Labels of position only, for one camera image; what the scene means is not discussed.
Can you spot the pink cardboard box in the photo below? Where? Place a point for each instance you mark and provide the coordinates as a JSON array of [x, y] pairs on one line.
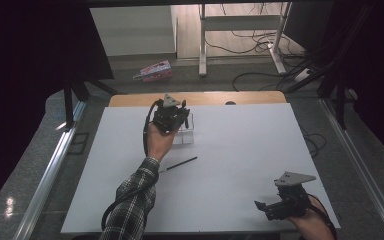
[[155, 71]]

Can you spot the white power strip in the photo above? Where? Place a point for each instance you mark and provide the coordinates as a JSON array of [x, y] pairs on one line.
[[302, 75]]

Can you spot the aluminium rail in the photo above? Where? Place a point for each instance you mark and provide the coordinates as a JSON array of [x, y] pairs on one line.
[[356, 160], [46, 181]]

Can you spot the white panel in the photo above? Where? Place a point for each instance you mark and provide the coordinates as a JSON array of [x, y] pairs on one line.
[[133, 30]]

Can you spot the thin black pen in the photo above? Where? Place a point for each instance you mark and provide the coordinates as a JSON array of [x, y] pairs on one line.
[[181, 162]]

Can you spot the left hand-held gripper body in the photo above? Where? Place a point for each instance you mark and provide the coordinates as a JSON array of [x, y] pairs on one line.
[[168, 116]]

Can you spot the black square floor plate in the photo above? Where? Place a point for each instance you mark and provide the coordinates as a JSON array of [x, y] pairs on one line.
[[70, 144]]

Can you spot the white table sheet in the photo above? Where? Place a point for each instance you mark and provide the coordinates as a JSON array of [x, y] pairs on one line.
[[233, 166]]

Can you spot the black metal stand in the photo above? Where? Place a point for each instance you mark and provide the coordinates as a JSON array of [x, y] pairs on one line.
[[340, 110], [68, 106]]

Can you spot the person's right hand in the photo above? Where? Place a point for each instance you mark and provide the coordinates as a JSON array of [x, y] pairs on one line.
[[313, 228]]

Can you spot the clear acrylic organizer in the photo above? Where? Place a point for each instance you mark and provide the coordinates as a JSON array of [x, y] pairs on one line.
[[188, 137]]

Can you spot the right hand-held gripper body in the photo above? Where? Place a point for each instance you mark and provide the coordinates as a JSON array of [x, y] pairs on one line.
[[290, 205]]

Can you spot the white desk frame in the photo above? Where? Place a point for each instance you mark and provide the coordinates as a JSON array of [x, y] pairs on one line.
[[240, 22]]

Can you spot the dark curtain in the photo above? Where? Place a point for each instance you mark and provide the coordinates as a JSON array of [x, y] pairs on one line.
[[383, 83], [30, 66]]

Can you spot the person's left hand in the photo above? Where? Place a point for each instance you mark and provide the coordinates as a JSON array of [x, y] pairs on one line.
[[158, 145]]

